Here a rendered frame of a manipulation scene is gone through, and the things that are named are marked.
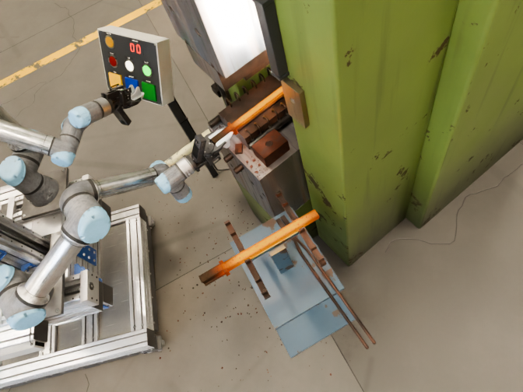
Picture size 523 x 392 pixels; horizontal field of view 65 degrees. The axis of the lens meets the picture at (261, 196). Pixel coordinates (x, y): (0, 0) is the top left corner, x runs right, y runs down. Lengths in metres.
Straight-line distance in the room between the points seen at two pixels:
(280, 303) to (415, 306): 0.96
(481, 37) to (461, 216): 1.40
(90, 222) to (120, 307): 1.04
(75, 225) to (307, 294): 0.86
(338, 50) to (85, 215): 0.97
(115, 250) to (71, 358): 0.61
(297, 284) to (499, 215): 1.38
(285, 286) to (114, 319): 1.15
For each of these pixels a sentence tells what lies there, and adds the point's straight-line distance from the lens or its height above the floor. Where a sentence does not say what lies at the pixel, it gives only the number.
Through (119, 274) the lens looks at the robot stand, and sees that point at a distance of 2.52.
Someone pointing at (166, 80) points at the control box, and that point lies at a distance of 1.91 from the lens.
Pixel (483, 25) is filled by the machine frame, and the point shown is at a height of 1.42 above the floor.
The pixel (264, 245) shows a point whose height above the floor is 1.01.
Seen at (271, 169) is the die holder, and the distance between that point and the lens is 1.62.
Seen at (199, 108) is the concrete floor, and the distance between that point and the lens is 3.19.
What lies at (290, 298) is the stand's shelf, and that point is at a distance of 1.60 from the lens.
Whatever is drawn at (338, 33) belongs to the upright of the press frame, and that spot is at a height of 1.64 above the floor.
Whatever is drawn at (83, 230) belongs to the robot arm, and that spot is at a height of 1.16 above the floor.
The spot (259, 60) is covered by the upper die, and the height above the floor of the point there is 1.29.
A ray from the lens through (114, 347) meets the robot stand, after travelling 2.40.
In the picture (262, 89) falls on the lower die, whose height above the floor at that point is 0.99.
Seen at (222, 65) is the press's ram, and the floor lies 1.42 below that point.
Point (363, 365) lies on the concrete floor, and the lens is 2.29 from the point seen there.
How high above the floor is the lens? 2.28
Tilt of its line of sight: 60 degrees down
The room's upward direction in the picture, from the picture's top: 24 degrees counter-clockwise
